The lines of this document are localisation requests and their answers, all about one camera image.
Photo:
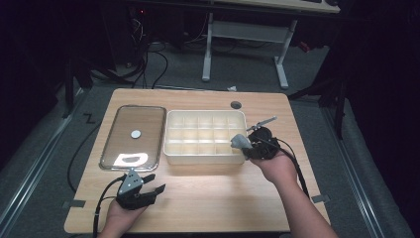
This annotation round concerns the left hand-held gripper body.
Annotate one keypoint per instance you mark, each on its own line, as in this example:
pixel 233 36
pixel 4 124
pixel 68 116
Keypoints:
pixel 131 185

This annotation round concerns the white-framed desk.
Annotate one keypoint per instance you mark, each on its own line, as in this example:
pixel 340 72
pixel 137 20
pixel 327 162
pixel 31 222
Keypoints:
pixel 247 31

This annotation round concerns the grey sock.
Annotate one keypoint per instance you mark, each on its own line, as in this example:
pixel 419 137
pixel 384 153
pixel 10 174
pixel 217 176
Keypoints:
pixel 240 141

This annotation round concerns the metal floor rail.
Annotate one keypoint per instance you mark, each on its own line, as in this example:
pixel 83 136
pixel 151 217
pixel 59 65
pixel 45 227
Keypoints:
pixel 29 178
pixel 353 172

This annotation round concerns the white compartment storage box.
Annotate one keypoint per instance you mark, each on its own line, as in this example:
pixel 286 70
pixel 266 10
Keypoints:
pixel 204 137

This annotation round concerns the person's right hand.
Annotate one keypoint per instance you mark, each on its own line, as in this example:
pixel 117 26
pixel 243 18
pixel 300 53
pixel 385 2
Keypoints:
pixel 275 168

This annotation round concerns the clear plastic box lid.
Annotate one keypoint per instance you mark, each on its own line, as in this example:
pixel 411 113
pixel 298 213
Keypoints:
pixel 133 139

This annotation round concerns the black metal stand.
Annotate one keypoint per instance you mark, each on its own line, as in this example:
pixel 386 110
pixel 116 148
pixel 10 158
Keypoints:
pixel 330 95
pixel 71 86

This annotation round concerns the white paper scrap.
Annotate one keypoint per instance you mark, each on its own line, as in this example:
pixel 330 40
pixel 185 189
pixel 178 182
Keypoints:
pixel 232 88

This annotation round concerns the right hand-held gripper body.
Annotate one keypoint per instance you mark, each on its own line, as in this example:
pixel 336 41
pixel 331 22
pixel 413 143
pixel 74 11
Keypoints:
pixel 262 145

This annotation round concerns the grey tape strip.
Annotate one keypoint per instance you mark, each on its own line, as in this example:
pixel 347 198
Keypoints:
pixel 74 204
pixel 320 198

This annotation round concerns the person's left hand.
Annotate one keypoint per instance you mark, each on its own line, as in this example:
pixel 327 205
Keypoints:
pixel 122 218

